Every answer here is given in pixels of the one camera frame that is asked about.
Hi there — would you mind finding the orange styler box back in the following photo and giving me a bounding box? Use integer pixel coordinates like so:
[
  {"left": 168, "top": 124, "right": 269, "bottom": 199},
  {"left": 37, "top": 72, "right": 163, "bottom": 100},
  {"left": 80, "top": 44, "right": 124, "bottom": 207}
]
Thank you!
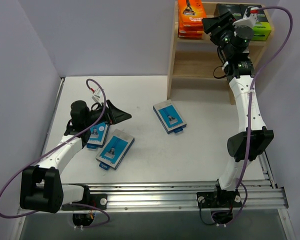
[{"left": 177, "top": 0, "right": 207, "bottom": 28}]

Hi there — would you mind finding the orange styler box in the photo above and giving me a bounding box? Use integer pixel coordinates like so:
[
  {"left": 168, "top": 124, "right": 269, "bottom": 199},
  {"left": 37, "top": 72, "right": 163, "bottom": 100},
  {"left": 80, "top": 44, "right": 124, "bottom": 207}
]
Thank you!
[
  {"left": 178, "top": 33, "right": 203, "bottom": 40},
  {"left": 177, "top": 0, "right": 207, "bottom": 28}
]

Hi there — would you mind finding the orange Gillette Fusion5 box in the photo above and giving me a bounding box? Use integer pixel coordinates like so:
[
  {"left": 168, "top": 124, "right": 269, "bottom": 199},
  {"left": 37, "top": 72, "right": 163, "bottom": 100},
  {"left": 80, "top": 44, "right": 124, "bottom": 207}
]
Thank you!
[{"left": 178, "top": 25, "right": 204, "bottom": 34}]

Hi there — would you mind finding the black green GilletteLabs box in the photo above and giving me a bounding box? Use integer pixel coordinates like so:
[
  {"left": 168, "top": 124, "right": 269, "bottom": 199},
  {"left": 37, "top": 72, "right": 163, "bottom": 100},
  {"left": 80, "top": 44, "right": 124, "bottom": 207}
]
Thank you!
[
  {"left": 216, "top": 3, "right": 242, "bottom": 20},
  {"left": 239, "top": 4, "right": 272, "bottom": 42}
]

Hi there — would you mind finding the harry's razor box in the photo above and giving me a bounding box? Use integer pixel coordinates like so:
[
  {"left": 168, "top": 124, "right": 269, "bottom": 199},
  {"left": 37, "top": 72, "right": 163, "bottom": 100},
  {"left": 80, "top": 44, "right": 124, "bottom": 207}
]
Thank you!
[
  {"left": 95, "top": 129, "right": 135, "bottom": 171},
  {"left": 86, "top": 122, "right": 110, "bottom": 150},
  {"left": 153, "top": 99, "right": 187, "bottom": 134}
]

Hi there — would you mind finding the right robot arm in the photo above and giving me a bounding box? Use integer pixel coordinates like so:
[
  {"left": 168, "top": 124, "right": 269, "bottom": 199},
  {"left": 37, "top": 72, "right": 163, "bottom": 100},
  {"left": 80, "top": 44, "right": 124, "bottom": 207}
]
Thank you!
[{"left": 202, "top": 11, "right": 274, "bottom": 207}]

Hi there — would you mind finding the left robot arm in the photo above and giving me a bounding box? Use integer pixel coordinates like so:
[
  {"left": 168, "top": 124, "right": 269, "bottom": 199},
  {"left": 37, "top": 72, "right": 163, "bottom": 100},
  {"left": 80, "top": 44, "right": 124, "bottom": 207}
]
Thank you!
[{"left": 19, "top": 100, "right": 132, "bottom": 214}]

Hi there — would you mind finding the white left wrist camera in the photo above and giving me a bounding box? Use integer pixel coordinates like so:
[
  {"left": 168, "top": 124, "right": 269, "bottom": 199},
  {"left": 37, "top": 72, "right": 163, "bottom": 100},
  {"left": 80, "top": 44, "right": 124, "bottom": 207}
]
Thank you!
[{"left": 91, "top": 87, "right": 104, "bottom": 104}]

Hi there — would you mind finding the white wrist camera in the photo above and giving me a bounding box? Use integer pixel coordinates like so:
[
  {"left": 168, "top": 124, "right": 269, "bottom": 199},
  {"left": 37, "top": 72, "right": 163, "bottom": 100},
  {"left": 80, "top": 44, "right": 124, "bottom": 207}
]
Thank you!
[
  {"left": 233, "top": 7, "right": 259, "bottom": 29},
  {"left": 91, "top": 87, "right": 104, "bottom": 104}
]

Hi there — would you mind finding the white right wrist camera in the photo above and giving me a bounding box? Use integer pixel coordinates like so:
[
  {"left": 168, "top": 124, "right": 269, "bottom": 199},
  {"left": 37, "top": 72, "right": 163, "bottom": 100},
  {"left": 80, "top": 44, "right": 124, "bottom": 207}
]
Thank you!
[{"left": 233, "top": 7, "right": 259, "bottom": 29}]

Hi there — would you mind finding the aluminium rail base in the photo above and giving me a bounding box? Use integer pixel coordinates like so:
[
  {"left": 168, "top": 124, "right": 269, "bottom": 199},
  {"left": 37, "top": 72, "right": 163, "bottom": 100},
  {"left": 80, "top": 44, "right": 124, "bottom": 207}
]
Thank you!
[{"left": 19, "top": 181, "right": 288, "bottom": 213}]

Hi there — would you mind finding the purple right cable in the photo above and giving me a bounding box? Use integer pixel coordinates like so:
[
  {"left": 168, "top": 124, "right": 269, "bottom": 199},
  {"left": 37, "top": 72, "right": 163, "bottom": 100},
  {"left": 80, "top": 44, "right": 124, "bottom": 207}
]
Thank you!
[{"left": 209, "top": 6, "right": 295, "bottom": 226}]

